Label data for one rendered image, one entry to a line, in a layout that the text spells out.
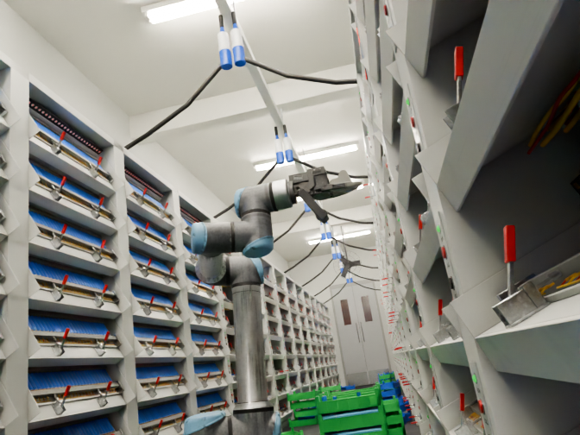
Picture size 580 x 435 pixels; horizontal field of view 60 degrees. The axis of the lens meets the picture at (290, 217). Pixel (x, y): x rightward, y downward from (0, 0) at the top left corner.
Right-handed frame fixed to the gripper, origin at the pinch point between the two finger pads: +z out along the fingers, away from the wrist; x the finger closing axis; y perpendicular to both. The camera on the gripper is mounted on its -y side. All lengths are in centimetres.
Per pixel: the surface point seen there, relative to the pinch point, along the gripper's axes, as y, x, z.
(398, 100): 13.4, -22.0, 14.1
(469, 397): -61, -6, 17
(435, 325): -42.7, -6.1, 12.3
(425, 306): -37.6, -5.8, 11.1
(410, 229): -16.6, -5.5, 11.5
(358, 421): -76, 105, -20
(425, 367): -55, 64, 12
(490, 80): -29, -106, 11
